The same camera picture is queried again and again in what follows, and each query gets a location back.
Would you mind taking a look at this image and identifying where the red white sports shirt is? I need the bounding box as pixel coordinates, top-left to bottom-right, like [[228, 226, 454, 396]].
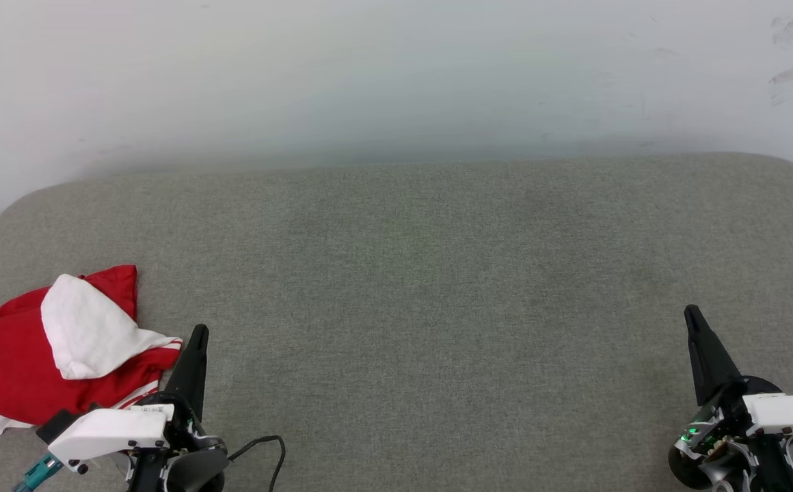
[[0, 264, 184, 452]]

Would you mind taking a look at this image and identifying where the grey fabric sofa cushion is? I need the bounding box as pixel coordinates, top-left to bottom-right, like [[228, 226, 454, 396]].
[[0, 152, 793, 492]]

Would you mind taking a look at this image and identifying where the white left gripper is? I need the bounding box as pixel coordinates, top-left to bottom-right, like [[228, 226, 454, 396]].
[[48, 325, 230, 492]]

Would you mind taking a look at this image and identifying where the teal cable connector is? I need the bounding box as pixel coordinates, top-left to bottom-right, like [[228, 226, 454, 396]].
[[12, 454, 64, 492]]

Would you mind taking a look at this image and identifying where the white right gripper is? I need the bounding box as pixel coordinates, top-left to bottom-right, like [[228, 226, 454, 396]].
[[675, 305, 793, 457]]

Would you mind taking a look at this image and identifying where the thin black cable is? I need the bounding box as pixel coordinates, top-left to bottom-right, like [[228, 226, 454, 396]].
[[228, 435, 286, 492]]

